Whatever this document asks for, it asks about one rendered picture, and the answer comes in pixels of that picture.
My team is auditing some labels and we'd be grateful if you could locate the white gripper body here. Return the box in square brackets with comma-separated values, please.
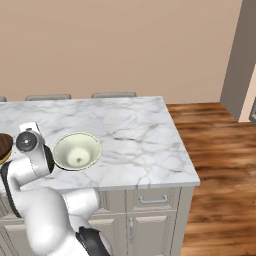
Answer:
[18, 121, 42, 136]

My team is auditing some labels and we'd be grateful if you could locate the beige cabinet door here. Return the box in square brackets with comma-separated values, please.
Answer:
[0, 220, 32, 256]
[127, 213, 178, 256]
[87, 213, 127, 256]

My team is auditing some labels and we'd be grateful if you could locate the brown round plate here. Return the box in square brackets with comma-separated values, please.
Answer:
[0, 132, 15, 166]

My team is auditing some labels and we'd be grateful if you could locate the cream round plate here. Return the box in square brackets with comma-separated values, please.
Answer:
[52, 131, 102, 172]

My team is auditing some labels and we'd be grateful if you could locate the beige drawer front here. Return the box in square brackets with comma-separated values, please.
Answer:
[97, 189, 127, 214]
[130, 187, 177, 213]

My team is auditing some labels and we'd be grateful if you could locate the silver drawer handle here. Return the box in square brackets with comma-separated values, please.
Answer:
[137, 194, 169, 205]

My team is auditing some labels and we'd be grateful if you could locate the silver cabinet door handle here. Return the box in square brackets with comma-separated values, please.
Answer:
[128, 217, 135, 245]

